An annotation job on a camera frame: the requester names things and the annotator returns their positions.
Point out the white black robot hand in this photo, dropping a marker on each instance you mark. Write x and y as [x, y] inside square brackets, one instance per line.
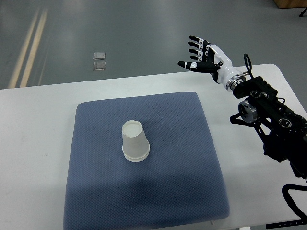
[209, 58]

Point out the white paper cup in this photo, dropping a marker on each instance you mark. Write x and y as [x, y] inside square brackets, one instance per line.
[131, 159]
[135, 143]

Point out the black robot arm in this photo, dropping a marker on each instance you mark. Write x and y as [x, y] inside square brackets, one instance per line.
[283, 132]

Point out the wooden box corner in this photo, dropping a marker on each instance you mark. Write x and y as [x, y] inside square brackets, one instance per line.
[288, 4]

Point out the black tripod leg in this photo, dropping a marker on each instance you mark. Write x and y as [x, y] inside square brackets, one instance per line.
[303, 12]

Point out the upper floor outlet plate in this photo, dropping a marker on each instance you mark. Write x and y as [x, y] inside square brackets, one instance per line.
[99, 55]

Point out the floor outlet plate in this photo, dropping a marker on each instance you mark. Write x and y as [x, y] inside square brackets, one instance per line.
[99, 65]
[99, 55]

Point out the lower floor outlet plate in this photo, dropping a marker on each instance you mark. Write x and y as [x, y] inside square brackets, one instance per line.
[99, 65]

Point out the blue grey cushion mat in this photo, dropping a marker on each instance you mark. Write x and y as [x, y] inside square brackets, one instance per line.
[180, 182]

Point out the black table control panel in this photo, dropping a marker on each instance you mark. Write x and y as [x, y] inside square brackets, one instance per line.
[284, 224]

